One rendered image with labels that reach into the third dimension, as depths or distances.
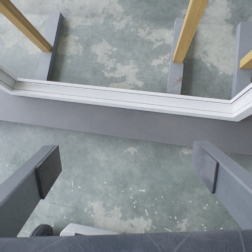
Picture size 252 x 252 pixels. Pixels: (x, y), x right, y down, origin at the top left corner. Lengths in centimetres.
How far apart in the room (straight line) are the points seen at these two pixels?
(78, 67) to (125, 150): 53
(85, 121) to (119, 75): 31
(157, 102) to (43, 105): 59
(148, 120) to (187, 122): 19
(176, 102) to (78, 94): 46
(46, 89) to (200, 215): 96
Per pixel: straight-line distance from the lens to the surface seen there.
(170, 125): 87
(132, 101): 83
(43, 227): 100
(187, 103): 85
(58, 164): 17
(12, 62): 129
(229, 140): 94
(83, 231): 92
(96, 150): 94
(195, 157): 17
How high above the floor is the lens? 91
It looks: 81 degrees down
